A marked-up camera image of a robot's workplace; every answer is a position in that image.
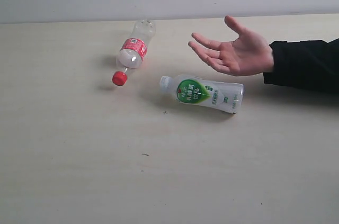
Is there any person's open hand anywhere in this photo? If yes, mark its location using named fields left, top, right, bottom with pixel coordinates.
left=188, top=16, right=274, bottom=76

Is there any white bottle green leaf label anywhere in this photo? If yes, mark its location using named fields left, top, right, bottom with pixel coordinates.
left=159, top=75, right=244, bottom=114

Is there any clear bottle red label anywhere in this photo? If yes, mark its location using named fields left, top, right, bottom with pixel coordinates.
left=112, top=19, right=156, bottom=86

